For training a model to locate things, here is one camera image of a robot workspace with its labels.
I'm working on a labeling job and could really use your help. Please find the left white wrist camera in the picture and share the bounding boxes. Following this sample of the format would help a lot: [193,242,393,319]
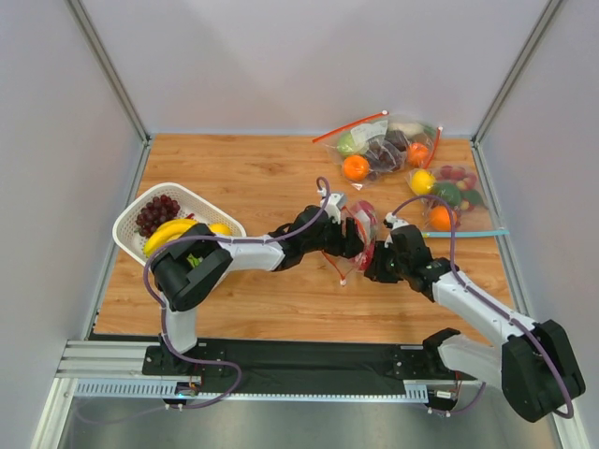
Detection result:
[320,192,347,224]

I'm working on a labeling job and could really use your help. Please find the orange-zip bag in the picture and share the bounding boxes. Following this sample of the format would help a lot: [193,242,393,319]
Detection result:
[312,110,408,190]
[321,200,379,286]
[387,114,444,168]

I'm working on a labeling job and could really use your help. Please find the orange fake fruit middle bag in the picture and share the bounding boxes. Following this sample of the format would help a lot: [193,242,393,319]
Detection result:
[406,142,430,168]

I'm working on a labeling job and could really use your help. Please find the aluminium corner frame post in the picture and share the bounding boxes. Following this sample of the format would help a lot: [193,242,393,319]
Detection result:
[472,0,567,146]

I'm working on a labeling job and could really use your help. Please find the yellow fake banana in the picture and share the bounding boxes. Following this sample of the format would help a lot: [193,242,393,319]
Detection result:
[143,218,197,257]

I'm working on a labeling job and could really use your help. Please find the white slotted cable duct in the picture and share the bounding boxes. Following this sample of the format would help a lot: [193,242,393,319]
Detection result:
[73,379,429,404]

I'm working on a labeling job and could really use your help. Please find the yellow fake pear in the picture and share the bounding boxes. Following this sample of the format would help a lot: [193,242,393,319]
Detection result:
[209,223,233,237]

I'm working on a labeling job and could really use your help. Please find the orange fake fruit blue bag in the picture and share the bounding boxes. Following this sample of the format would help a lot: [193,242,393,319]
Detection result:
[428,205,458,232]

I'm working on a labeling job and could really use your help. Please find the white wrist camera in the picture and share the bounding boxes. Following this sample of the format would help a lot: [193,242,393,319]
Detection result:
[383,212,409,231]
[320,192,347,224]

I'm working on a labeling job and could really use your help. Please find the blue-zip clear bag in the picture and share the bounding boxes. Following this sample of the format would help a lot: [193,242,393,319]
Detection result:
[407,165,509,239]

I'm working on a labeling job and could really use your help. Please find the left aluminium frame post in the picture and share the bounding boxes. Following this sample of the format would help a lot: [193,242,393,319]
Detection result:
[66,0,151,144]

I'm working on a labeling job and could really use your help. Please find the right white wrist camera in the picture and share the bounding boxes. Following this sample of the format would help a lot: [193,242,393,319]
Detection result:
[383,212,409,231]

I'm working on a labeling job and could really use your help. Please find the green fake avocado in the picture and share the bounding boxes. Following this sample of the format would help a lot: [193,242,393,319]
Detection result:
[431,182,461,208]

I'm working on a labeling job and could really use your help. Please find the white fake radish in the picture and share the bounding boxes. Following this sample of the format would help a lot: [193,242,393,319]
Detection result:
[388,122,424,138]

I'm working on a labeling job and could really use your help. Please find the red dragon fruit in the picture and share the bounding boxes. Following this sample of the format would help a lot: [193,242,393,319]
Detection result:
[349,200,378,271]

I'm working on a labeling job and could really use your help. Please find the orange fake fruit left bag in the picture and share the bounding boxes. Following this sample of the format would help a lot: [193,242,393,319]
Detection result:
[342,154,370,182]

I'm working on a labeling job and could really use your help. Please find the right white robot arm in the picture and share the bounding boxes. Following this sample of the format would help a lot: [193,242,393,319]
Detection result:
[366,220,586,423]

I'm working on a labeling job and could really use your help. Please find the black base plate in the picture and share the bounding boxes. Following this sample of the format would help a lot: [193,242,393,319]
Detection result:
[140,336,479,395]

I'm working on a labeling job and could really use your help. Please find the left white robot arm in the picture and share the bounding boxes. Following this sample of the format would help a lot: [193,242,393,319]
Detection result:
[150,201,378,355]

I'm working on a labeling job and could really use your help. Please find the green fake cabbage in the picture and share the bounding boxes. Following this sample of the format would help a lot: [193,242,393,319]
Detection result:
[336,132,368,158]

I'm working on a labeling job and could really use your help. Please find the dark purple fake grapes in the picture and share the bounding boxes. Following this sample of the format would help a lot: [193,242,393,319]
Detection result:
[364,130,409,177]

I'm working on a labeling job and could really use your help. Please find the white perforated plastic basket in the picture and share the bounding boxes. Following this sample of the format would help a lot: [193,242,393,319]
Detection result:
[112,182,246,265]

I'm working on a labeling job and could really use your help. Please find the yellow fake apple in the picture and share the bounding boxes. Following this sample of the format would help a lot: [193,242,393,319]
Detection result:
[409,168,436,196]

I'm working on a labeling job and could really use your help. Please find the green striped fake melon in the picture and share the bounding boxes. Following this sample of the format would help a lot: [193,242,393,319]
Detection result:
[186,254,202,268]

